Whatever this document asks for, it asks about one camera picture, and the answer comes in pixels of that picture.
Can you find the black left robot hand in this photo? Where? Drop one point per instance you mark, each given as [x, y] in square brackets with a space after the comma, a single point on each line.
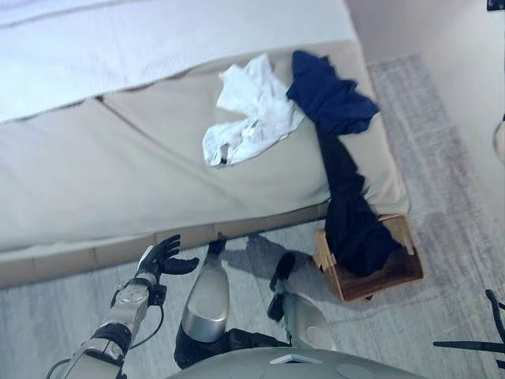
[161, 260]

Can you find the black trousers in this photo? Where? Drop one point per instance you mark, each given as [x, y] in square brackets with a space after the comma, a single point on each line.
[355, 229]

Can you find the navy blue garment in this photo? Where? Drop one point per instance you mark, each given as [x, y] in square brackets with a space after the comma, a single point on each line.
[331, 94]

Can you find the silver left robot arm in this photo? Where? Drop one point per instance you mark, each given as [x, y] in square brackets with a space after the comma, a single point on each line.
[126, 312]

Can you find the bed with beige cover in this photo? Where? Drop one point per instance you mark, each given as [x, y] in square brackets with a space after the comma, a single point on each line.
[118, 166]

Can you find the brown wicker basket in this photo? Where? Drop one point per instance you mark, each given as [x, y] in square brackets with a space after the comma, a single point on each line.
[378, 280]

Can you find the silver left robot leg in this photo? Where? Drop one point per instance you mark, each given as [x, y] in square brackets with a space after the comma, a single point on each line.
[207, 292]

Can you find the silver robot leg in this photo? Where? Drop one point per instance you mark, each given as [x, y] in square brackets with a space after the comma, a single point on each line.
[304, 316]
[207, 292]

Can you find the silver right robot leg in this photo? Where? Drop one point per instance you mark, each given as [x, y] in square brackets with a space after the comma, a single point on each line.
[304, 316]

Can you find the grey robot torso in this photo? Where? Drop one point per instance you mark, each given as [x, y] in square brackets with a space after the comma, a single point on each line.
[276, 367]

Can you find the white shirt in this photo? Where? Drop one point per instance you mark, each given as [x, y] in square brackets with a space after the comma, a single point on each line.
[252, 106]

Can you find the white duvet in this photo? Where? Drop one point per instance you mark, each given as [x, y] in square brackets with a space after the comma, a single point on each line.
[118, 47]

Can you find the grey area rug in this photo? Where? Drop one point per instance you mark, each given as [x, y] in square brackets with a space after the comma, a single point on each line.
[434, 197]

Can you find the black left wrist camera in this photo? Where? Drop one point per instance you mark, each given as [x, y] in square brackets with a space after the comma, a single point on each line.
[158, 295]

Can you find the beige bed frame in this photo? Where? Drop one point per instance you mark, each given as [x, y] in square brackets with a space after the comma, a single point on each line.
[118, 252]

